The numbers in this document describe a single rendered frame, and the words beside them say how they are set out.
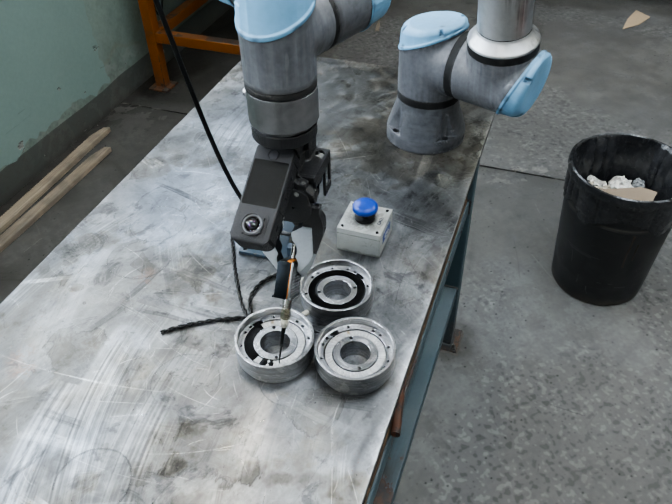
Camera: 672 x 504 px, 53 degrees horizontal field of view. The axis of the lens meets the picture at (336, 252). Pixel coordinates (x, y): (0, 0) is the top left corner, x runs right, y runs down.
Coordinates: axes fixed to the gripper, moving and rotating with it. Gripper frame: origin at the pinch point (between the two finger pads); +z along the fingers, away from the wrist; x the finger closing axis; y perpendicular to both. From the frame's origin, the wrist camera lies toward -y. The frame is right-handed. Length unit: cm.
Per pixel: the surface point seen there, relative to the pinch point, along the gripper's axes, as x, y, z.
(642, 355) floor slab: -70, 84, 93
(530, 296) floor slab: -38, 100, 93
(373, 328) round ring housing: -10.4, 2.2, 10.3
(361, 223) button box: -3.7, 21.1, 8.6
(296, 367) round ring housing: -2.6, -6.8, 10.3
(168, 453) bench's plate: 8.8, -20.9, 13.3
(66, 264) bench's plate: 39.7, 4.8, 13.3
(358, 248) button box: -3.8, 19.2, 12.1
